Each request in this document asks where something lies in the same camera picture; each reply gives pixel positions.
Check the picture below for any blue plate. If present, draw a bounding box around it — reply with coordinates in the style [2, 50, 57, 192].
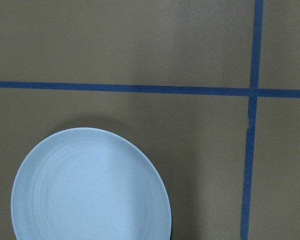
[10, 127, 172, 240]

